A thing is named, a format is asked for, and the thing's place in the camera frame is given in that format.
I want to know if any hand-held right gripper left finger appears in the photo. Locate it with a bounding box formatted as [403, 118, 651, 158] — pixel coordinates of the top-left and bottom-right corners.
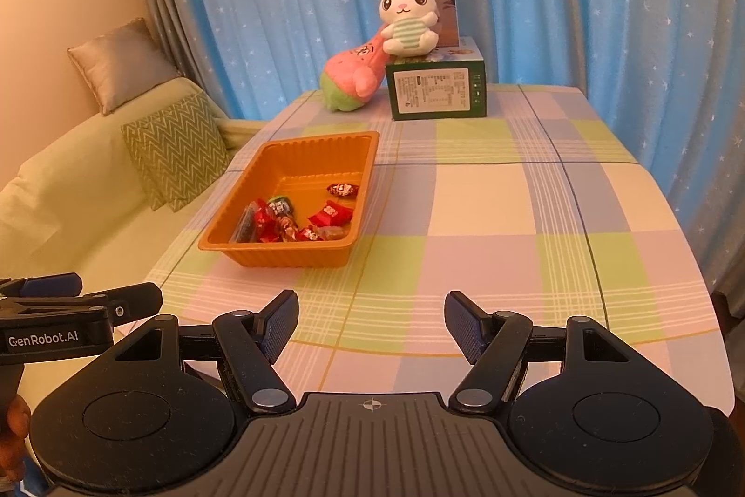
[109, 290, 300, 415]

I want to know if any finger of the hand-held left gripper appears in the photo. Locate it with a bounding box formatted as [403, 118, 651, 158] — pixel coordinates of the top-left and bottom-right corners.
[80, 282, 164, 328]
[0, 272, 83, 301]

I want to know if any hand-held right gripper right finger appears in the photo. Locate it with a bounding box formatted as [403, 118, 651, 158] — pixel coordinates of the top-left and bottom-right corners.
[444, 291, 639, 415]

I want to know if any green snack stick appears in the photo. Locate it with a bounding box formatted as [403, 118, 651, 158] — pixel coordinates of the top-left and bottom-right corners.
[266, 195, 299, 243]

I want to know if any orange plastic tray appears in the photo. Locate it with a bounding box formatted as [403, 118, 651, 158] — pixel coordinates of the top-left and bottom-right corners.
[197, 130, 381, 270]

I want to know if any person's left hand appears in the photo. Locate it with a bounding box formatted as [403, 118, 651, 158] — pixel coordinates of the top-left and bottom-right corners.
[0, 393, 32, 482]

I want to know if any light green sofa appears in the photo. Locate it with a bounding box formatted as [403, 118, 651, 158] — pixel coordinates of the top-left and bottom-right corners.
[0, 76, 270, 303]

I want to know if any checked pastel tablecloth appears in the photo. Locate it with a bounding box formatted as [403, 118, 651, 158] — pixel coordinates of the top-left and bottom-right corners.
[142, 83, 735, 416]

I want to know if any green chevron pillow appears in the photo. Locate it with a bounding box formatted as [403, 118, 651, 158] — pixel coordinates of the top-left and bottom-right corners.
[120, 93, 234, 213]

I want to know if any grey pillow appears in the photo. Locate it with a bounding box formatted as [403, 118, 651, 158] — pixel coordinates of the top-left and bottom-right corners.
[66, 18, 183, 117]

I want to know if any green cardboard box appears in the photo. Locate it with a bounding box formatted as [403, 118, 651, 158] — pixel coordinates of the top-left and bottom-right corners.
[385, 36, 488, 122]

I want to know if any pink green plush toy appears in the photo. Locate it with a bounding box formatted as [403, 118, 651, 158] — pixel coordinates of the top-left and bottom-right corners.
[319, 35, 388, 114]

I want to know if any white bunny plush toy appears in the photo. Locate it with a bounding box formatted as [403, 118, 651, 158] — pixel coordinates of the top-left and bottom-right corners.
[378, 0, 441, 57]

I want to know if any beige printed box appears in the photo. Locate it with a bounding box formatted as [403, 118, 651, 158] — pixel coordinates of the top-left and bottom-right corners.
[391, 0, 461, 49]

